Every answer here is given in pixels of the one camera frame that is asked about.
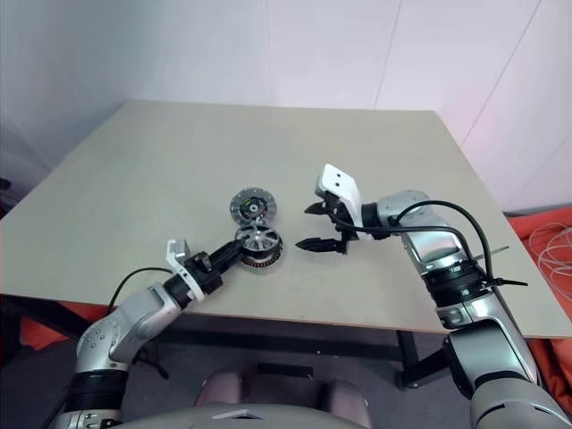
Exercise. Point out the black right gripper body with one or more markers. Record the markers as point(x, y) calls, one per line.
point(340, 221)

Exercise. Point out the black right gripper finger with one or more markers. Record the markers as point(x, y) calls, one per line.
point(319, 208)
point(319, 246)

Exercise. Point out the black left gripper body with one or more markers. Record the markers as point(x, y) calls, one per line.
point(205, 272)

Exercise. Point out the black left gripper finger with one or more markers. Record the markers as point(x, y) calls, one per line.
point(228, 251)
point(230, 264)

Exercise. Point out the copper wound motor stator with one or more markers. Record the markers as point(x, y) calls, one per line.
point(259, 265)

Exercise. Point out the black spoked rotor cap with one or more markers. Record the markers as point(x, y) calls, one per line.
point(259, 239)

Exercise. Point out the grey motor end cover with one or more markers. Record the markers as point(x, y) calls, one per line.
point(239, 205)

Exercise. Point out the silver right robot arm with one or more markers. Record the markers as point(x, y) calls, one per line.
point(447, 250)

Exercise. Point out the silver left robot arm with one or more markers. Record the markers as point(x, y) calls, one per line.
point(138, 313)

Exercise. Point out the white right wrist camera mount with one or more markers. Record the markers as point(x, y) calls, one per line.
point(342, 183)

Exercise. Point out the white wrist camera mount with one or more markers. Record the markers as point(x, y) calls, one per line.
point(342, 183)
point(171, 254)

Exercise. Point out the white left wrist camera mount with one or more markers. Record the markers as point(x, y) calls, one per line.
point(171, 254)

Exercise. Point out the black table frame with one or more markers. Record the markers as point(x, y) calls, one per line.
point(268, 344)

